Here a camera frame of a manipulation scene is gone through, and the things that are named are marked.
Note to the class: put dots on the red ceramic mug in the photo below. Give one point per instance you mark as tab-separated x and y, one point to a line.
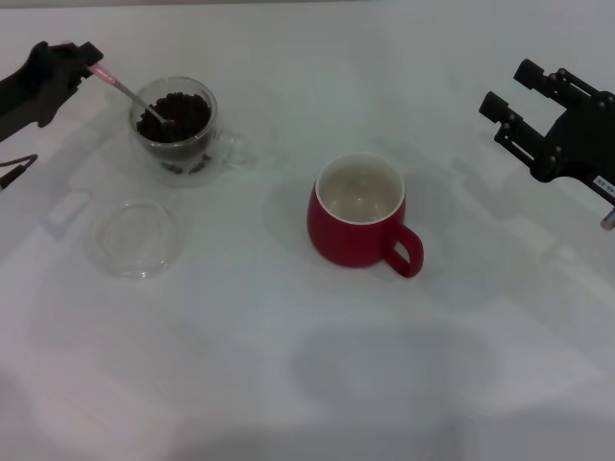
341	240

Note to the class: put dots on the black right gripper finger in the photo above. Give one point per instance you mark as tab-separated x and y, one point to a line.
552	79
514	127

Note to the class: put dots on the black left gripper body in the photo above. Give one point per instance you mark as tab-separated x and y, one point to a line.
38	86

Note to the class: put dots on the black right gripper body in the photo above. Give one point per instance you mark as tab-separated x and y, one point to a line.
579	144

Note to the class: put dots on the pile of dark coffee beans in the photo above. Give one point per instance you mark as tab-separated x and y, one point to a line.
185	120

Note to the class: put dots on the clear double-wall glass mug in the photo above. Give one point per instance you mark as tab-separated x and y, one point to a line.
188	178

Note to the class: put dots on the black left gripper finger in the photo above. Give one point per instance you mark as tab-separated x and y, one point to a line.
90	52
82	77

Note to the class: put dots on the clear glass saucer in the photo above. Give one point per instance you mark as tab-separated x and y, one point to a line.
134	240

